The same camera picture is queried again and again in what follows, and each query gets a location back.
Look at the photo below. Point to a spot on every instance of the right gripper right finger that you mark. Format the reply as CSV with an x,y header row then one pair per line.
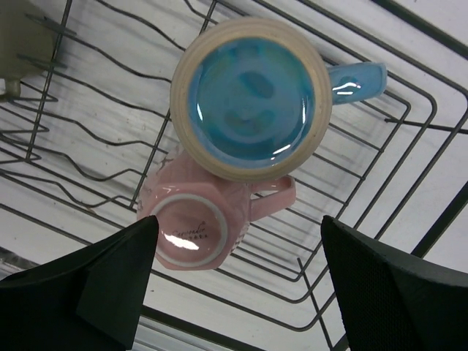
x,y
392,300

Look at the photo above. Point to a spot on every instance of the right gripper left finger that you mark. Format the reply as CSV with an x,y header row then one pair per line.
x,y
90,299

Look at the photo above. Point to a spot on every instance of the pink faceted mug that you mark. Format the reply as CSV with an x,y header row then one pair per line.
x,y
202,217

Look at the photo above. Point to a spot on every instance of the blue butterfly mug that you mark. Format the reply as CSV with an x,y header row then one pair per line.
x,y
251,98

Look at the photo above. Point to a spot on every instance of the small olive green mug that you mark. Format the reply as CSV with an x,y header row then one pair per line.
x,y
27,44

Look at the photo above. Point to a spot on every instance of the dark wire dish rack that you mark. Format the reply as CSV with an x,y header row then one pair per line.
x,y
76,147

